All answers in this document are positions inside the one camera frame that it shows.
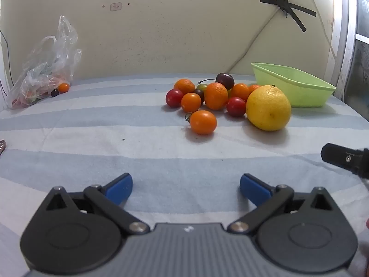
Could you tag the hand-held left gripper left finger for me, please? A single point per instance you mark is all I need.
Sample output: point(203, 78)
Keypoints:
point(119, 187)

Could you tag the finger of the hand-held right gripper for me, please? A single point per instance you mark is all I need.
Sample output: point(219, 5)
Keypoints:
point(340, 157)

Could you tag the bagged dark cherry tomato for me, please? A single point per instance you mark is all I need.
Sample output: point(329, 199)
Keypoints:
point(54, 93)

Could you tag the small wall sticker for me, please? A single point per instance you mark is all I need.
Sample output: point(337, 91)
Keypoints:
point(115, 6)

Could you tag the red cherry tomato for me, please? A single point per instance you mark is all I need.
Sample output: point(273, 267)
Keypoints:
point(235, 106)
point(174, 98)

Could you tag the small dark purple tomato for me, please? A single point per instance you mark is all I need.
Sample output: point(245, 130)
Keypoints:
point(199, 94)

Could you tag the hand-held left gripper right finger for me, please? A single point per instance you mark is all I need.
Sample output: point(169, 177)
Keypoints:
point(253, 187)

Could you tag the metal object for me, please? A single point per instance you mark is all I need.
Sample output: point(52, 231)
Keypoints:
point(2, 147)

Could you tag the green plastic basket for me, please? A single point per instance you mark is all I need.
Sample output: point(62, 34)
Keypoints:
point(299, 89)

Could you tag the orange cherry tomato with stem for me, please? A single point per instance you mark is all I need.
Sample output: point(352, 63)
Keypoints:
point(203, 122)

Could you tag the black tape cross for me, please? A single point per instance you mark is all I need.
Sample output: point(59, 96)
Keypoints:
point(285, 4)

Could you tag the bagged orange cherry tomato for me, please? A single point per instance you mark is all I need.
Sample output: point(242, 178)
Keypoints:
point(63, 87)

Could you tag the green cherry tomato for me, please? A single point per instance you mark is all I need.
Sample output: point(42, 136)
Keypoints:
point(201, 87)

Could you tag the frosted glass window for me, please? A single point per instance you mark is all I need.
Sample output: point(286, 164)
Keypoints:
point(357, 34)

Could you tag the large yellow citrus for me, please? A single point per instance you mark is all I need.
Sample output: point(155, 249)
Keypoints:
point(268, 108)

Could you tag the clear plastic bag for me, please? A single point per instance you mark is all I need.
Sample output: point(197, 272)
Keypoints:
point(43, 72)

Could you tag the orange mandarin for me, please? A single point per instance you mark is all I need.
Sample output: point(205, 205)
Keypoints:
point(184, 86)
point(216, 95)

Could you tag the striped bed sheet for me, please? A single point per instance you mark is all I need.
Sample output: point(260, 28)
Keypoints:
point(115, 150)

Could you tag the large dark purple tomato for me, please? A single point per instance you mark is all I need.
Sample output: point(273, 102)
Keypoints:
point(224, 80)

